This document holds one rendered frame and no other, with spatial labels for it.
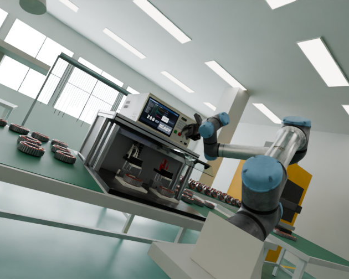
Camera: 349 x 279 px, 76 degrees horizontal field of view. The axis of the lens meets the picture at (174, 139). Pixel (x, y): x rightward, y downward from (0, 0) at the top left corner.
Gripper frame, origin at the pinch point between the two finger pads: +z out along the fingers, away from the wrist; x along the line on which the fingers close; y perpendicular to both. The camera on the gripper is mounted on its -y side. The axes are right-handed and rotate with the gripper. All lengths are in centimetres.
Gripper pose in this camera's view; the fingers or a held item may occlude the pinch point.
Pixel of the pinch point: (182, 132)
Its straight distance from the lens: 145.5
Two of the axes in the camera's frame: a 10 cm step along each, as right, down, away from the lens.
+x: 7.5, 3.9, 5.4
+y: -1.4, 8.8, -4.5
